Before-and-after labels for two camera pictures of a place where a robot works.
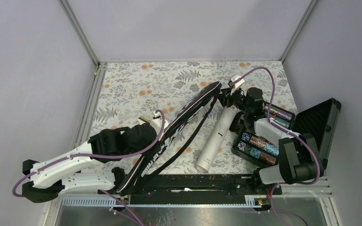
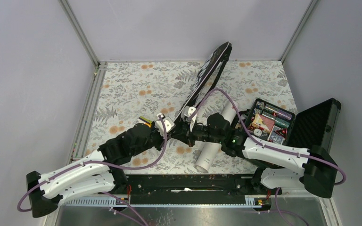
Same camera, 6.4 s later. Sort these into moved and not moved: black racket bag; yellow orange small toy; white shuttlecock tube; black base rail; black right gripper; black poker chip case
Moved: black racket bag; black right gripper
Not moved: yellow orange small toy; black base rail; white shuttlecock tube; black poker chip case
